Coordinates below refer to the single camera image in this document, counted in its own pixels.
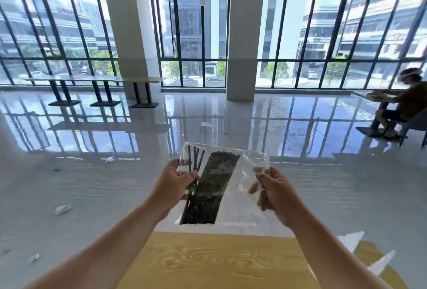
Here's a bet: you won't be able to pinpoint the person's left hand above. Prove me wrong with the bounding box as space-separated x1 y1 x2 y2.
152 159 199 213

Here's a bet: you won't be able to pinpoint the person's right hand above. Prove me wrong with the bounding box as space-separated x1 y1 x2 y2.
249 165 303 230

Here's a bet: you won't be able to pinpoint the clear plastic bag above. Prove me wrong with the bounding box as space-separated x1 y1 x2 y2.
173 142 271 233

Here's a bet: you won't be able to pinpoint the person's right forearm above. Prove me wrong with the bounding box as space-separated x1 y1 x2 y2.
284 206 397 289

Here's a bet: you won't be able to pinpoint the person's left forearm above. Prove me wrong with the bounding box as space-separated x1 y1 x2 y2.
25 196 175 289

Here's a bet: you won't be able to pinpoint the torn white paper piece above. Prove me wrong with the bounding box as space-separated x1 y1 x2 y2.
367 249 397 276
336 231 366 253

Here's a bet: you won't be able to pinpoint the wooden table with black leg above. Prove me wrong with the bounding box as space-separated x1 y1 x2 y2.
350 89 401 132

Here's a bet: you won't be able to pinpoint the black framed window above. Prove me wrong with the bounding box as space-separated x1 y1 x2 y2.
0 0 121 86
255 0 427 90
148 0 231 89

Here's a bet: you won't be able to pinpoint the white square pillar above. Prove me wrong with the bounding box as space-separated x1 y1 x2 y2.
100 0 163 100
226 0 267 102

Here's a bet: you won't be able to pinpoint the long table with black pedestals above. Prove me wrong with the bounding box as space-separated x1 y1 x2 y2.
21 75 123 108

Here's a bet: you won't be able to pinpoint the grey chair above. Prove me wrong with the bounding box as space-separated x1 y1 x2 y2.
397 108 427 148

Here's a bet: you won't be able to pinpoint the loose black cable ties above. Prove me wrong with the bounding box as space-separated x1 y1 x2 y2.
180 145 206 224

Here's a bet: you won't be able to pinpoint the bundle of black cable ties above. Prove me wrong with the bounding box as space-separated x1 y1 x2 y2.
182 151 241 225

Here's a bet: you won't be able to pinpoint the small table with black pedestal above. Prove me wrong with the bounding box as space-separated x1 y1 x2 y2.
113 76 167 109

